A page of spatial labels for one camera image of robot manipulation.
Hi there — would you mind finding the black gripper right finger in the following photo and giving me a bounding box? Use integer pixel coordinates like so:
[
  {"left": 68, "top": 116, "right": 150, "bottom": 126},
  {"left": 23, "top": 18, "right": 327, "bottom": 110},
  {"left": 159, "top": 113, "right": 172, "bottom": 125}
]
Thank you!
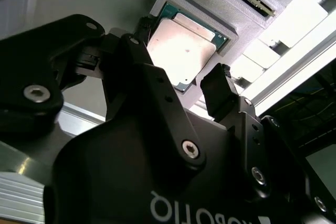
[{"left": 200, "top": 62, "right": 336, "bottom": 224}]

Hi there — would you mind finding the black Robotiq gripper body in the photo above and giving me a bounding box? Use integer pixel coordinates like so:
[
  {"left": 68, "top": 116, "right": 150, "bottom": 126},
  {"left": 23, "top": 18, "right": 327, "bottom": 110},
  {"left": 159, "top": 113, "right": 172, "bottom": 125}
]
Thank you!
[{"left": 43, "top": 108, "right": 304, "bottom": 224}]

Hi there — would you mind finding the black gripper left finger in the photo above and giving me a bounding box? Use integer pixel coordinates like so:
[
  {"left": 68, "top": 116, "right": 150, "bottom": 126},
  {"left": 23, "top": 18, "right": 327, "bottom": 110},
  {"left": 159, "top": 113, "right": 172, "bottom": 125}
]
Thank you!
[{"left": 0, "top": 14, "right": 208, "bottom": 178}]

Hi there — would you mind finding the silver CPU with green board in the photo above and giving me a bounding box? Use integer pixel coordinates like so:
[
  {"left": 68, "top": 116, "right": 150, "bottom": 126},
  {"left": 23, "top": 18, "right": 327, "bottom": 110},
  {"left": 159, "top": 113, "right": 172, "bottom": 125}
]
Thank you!
[{"left": 146, "top": 1, "right": 228, "bottom": 95}]

